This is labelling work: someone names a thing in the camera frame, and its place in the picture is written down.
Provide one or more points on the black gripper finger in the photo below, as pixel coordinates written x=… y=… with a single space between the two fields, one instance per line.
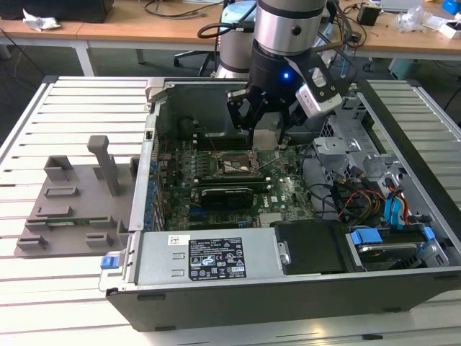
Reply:
x=293 y=117
x=239 y=108

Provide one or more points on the thin metal locking lever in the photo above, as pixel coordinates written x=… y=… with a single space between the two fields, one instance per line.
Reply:
x=268 y=161
x=213 y=144

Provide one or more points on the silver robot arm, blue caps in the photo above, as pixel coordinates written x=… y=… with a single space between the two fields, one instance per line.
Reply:
x=284 y=32

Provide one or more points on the black CPU socket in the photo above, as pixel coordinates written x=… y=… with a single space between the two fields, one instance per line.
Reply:
x=234 y=163

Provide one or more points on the round coin battery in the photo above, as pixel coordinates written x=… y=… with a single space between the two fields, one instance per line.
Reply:
x=285 y=147

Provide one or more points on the silver metal drive cage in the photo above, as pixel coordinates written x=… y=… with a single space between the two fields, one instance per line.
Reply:
x=335 y=144

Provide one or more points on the green motherboard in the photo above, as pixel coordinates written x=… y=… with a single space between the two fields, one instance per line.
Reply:
x=284 y=187

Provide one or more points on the black office chair base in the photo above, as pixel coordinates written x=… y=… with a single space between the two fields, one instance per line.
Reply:
x=191 y=54

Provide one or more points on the black graphics card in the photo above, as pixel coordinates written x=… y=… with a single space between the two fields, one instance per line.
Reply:
x=227 y=198

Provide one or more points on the silver chipset heatsink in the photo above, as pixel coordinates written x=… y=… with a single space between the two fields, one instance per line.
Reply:
x=272 y=219

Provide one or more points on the small black box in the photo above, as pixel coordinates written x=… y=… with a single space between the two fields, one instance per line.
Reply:
x=368 y=15

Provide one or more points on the teal bin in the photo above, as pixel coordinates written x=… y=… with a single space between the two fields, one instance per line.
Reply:
x=403 y=68

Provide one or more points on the black plastic shroud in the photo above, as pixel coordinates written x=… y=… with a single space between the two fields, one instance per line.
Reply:
x=309 y=245

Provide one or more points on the wooden desk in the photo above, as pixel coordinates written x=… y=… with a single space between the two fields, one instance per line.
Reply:
x=108 y=32
x=403 y=39

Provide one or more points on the hard disk in blue carrier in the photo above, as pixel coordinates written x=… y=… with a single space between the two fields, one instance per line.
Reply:
x=365 y=238

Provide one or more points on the flat grey device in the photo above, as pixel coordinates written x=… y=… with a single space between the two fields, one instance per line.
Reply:
x=399 y=4

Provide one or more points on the clear plastic bags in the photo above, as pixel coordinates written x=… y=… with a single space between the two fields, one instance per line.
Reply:
x=414 y=19

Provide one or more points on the silver power supply with label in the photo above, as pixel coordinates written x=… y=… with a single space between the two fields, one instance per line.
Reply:
x=162 y=259

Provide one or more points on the white box with black inlay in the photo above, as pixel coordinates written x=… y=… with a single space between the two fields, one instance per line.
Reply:
x=452 y=32

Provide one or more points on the grey parts rack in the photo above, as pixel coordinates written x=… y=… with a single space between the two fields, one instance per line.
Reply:
x=83 y=202

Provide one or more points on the small blue box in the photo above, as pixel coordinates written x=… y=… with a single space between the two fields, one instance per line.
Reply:
x=449 y=5

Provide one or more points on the black open PC case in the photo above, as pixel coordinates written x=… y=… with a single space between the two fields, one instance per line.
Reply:
x=252 y=306

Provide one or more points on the blue case latch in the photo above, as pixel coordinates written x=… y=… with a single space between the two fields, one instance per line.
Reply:
x=109 y=262

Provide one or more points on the green RAM stick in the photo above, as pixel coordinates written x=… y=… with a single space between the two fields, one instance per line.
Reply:
x=68 y=223

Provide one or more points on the large black box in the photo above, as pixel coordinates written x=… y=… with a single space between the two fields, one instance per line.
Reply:
x=54 y=9

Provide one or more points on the crumpled white paper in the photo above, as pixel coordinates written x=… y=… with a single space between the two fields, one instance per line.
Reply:
x=39 y=22

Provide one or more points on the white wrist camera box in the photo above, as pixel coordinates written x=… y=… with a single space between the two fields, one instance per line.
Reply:
x=317 y=104

